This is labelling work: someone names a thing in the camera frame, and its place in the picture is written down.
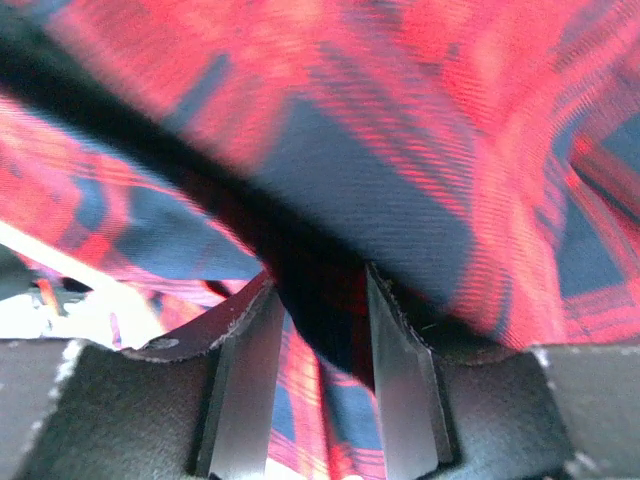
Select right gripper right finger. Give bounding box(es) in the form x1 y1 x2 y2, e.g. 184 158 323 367
366 267 639 479

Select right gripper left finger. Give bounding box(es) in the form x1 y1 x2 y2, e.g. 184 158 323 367
1 274 285 479

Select red plaid skirt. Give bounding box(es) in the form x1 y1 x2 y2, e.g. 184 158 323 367
1 1 639 479

